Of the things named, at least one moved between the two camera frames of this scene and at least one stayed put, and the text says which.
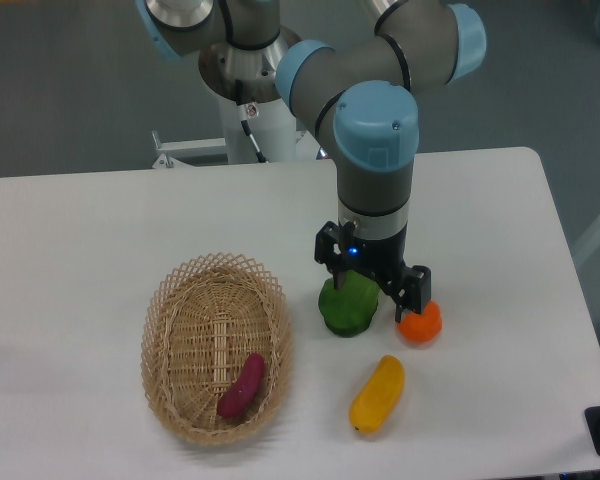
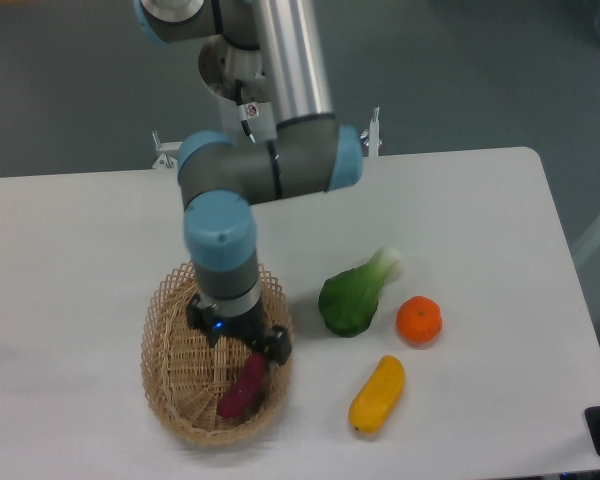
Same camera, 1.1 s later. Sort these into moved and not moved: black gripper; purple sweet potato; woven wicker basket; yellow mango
Moved: black gripper
Not moved: yellow mango; purple sweet potato; woven wicker basket
